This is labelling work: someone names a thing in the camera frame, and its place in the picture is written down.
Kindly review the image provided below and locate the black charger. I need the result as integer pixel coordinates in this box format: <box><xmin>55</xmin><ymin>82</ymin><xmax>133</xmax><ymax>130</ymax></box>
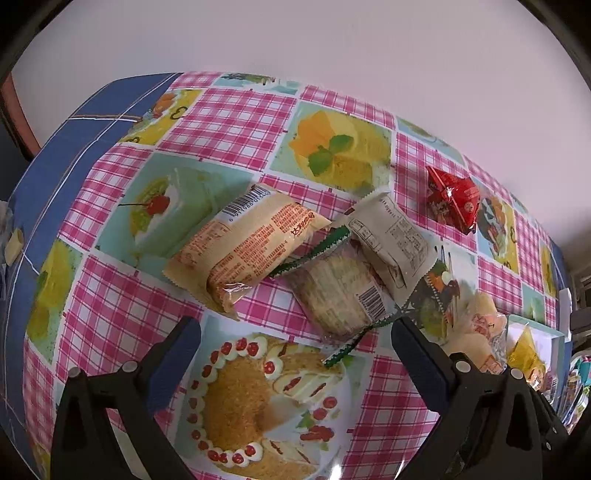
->
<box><xmin>570</xmin><ymin>309</ymin><xmax>591</xmax><ymax>344</ymax></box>

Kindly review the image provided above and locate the orange cream cake packet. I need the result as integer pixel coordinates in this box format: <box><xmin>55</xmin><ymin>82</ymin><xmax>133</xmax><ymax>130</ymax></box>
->
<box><xmin>165</xmin><ymin>183</ymin><xmax>333</xmax><ymax>321</ymax></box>

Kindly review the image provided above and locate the clear green-edged cracker packet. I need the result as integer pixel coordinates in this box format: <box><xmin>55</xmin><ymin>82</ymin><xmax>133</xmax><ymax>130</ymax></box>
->
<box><xmin>269</xmin><ymin>226</ymin><xmax>402</xmax><ymax>367</ymax></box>

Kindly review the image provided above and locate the clear peach bun packet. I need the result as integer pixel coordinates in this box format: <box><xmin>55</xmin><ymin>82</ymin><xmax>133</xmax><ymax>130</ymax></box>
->
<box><xmin>445</xmin><ymin>291</ymin><xmax>511</xmax><ymax>377</ymax></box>

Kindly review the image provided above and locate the checked printed tablecloth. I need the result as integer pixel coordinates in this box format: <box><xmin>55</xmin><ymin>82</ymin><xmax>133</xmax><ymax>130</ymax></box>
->
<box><xmin>0</xmin><ymin>71</ymin><xmax>575</xmax><ymax>480</ymax></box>

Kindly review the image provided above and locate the small cream cylinder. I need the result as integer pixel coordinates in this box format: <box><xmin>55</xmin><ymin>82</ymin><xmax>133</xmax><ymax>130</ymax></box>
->
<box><xmin>4</xmin><ymin>229</ymin><xmax>25</xmax><ymax>266</ymax></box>

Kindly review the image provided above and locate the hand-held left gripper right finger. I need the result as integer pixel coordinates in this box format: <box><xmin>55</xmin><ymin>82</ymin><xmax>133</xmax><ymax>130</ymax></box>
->
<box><xmin>390</xmin><ymin>316</ymin><xmax>543</xmax><ymax>480</ymax></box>

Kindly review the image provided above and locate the dark cabinet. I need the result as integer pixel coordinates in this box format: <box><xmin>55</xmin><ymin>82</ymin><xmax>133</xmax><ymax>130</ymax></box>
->
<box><xmin>0</xmin><ymin>74</ymin><xmax>42</xmax><ymax>204</ymax></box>

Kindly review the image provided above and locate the yellow snack packet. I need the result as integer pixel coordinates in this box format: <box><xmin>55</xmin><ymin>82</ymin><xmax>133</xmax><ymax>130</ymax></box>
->
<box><xmin>505</xmin><ymin>325</ymin><xmax>548</xmax><ymax>384</ymax></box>

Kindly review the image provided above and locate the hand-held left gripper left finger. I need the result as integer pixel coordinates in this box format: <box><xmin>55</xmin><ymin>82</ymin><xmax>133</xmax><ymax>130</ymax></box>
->
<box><xmin>51</xmin><ymin>316</ymin><xmax>202</xmax><ymax>480</ymax></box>

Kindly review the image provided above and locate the white tray box teal rim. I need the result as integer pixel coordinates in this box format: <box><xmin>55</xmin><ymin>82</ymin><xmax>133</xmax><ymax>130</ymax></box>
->
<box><xmin>505</xmin><ymin>314</ymin><xmax>571</xmax><ymax>416</ymax></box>

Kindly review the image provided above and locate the white power strip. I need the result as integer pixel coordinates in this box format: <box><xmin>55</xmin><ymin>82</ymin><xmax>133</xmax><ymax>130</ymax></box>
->
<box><xmin>558</xmin><ymin>288</ymin><xmax>575</xmax><ymax>342</ymax></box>

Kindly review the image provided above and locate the small red snack packet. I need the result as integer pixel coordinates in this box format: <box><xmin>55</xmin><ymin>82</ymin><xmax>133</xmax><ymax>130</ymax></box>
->
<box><xmin>426</xmin><ymin>165</ymin><xmax>482</xmax><ymax>233</ymax></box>

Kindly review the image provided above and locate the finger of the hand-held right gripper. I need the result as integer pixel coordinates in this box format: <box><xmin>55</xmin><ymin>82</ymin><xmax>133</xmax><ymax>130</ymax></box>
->
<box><xmin>531</xmin><ymin>388</ymin><xmax>571</xmax><ymax>448</ymax></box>

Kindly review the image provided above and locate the white beige snack packet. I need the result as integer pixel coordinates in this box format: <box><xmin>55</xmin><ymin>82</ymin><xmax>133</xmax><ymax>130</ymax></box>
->
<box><xmin>344</xmin><ymin>189</ymin><xmax>446</xmax><ymax>311</ymax></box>

